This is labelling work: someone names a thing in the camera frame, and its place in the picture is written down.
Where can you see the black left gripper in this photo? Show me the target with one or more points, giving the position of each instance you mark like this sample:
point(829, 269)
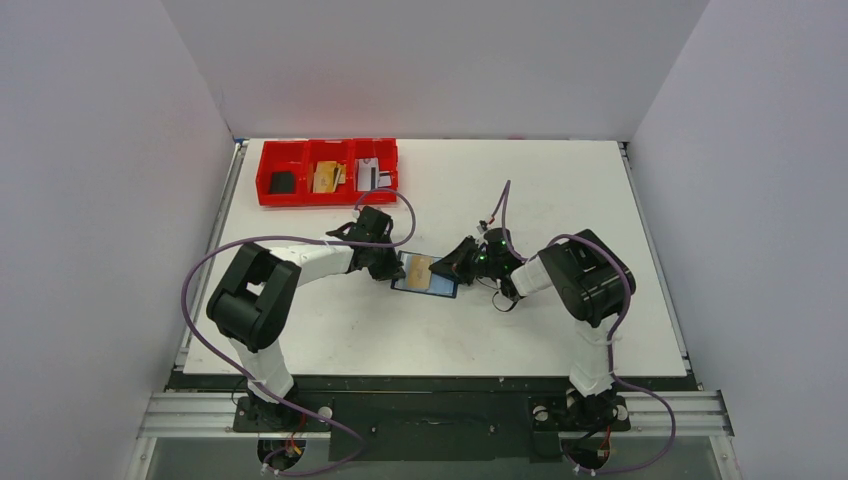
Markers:
point(391, 271)

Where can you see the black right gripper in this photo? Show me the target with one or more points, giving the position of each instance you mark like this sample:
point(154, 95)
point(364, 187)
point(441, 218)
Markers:
point(460, 259)

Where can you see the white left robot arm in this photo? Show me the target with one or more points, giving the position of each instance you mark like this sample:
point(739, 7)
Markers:
point(252, 301)

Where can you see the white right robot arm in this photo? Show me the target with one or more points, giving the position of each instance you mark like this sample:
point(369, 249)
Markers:
point(593, 284)

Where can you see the silver cards in bin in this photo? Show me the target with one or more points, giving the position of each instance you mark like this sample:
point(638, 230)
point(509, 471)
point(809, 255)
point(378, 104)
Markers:
point(370, 176)

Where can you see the gold cards in bin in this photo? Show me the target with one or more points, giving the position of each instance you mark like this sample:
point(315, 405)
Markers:
point(328, 176)

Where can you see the black card in bin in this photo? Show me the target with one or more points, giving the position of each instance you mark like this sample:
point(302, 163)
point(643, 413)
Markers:
point(282, 183)

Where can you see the red three-compartment bin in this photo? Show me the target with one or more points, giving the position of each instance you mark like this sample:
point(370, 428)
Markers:
point(309, 173)

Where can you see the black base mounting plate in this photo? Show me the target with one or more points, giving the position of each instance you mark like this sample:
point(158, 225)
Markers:
point(437, 418)

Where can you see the aluminium frame rail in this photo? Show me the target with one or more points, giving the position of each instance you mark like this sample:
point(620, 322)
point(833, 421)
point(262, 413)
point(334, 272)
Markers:
point(211, 415)

